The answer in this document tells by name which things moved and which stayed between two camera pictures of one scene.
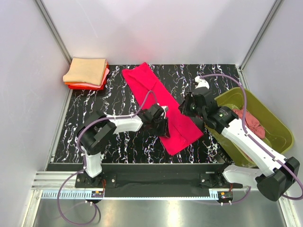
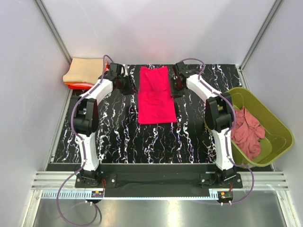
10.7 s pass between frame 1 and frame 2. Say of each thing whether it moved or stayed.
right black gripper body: moved
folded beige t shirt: stayed
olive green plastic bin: stayed
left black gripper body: moved
